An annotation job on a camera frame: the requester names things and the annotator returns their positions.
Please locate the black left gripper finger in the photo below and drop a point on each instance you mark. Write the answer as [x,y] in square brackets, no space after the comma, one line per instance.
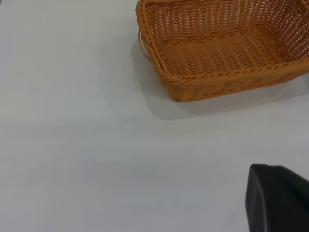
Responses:
[280,200]

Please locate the orange wicker basket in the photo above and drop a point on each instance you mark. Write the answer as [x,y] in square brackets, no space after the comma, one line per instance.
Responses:
[217,55]

